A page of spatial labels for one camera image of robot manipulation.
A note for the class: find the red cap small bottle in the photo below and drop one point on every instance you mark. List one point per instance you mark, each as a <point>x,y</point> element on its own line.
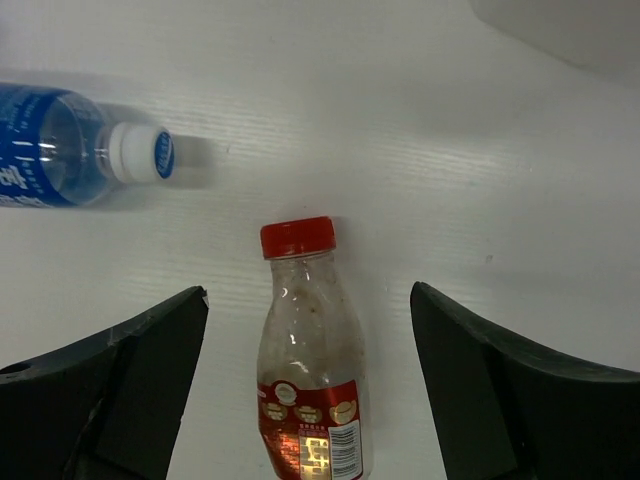
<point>312,388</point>

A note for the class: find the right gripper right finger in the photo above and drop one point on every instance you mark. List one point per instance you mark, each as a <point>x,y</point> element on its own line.
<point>506,407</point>

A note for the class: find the blue label water bottle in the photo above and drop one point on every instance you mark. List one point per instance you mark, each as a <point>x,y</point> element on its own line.
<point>61,149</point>

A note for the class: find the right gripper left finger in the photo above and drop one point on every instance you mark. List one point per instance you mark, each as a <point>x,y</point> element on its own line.
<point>108,406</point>

